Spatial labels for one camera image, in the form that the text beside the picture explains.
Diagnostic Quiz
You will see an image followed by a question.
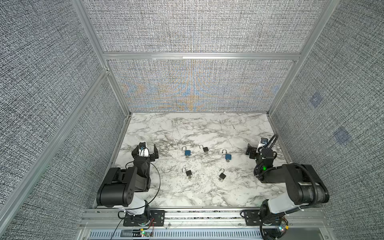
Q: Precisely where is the blue padlock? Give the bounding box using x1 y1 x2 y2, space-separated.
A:
182 146 192 158
221 149 232 163

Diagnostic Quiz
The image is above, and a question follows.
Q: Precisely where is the small black padlock top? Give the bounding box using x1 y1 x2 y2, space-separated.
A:
199 145 209 153

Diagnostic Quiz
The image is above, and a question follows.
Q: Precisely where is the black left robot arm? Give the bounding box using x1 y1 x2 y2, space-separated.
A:
96 142 159 220

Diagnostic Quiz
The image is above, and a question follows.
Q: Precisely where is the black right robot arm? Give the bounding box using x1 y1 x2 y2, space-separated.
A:
245 144 330 226

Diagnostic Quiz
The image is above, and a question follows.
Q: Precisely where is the black padlock bottom right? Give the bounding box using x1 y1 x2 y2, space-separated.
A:
218 168 227 182

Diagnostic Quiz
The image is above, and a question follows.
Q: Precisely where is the black padlock bottom left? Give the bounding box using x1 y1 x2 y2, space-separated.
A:
182 168 193 180

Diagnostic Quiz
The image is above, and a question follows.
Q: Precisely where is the green circuit board right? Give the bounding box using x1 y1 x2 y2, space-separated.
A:
274 220 289 236

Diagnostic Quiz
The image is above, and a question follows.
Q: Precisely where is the black right corrugated cable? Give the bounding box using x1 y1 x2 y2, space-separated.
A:
253 133 322 211

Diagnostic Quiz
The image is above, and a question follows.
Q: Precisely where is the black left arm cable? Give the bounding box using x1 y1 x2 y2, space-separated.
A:
109 161 162 240

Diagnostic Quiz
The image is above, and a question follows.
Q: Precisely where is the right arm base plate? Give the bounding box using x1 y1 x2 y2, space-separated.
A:
240 210 267 226

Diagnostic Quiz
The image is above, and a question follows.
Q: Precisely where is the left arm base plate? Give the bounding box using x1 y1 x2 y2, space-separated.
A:
123 210 166 228

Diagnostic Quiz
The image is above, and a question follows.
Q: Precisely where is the aluminium front rail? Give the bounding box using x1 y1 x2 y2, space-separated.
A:
75 207 337 240

